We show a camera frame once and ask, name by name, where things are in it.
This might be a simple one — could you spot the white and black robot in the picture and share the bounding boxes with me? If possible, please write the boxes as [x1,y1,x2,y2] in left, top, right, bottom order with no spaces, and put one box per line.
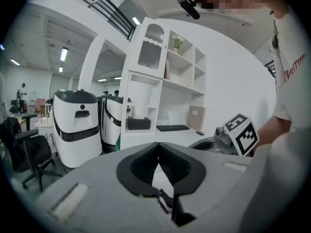
[52,88,103,169]
[96,95,132,154]

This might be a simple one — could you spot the white desk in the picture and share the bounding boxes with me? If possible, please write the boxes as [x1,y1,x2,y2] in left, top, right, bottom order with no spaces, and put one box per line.
[120,126,217,150]

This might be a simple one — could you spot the white flowers in pink vase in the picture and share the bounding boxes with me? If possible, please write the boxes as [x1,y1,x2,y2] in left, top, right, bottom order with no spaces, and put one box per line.
[172,34,185,54]

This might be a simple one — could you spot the brown cardboard panel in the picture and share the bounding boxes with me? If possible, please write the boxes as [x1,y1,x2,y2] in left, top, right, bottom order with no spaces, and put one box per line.
[186,105,207,132]

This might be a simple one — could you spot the black ceiling railing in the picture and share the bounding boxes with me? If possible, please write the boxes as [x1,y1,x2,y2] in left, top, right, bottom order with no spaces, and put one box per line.
[53,0,137,42]

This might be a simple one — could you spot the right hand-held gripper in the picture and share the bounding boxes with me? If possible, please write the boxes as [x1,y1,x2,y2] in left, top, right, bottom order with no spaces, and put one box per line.
[188,113,260,157]

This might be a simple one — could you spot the person's white t-shirt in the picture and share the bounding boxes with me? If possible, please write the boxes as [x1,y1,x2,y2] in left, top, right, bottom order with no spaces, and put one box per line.
[269,5,311,132]

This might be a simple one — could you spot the black office chair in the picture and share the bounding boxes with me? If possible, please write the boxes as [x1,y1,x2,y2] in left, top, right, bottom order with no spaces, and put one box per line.
[1,114,64,193]

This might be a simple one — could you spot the black keyboard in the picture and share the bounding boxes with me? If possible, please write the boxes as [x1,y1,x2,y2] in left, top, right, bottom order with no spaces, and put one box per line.
[155,124,190,133]

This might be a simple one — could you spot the black tissue box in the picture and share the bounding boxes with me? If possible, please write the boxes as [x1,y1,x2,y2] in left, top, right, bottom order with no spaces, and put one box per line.
[127,116,152,131]

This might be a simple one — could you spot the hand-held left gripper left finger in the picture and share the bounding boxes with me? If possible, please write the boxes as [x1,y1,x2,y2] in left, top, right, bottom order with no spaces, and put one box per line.
[116,142,160,197]

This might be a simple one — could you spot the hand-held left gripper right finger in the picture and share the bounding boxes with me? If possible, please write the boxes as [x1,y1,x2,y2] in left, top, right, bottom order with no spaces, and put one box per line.
[158,142,207,195]

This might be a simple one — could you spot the white wire cart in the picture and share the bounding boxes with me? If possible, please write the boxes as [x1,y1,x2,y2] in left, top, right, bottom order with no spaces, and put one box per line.
[34,102,58,155]

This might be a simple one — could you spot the black head-worn camera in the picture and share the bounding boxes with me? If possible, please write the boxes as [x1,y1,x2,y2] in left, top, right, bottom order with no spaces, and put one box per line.
[176,0,201,20]

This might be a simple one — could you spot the white shelf cabinet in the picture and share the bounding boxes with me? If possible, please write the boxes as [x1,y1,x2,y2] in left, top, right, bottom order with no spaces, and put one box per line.
[120,17,207,150]

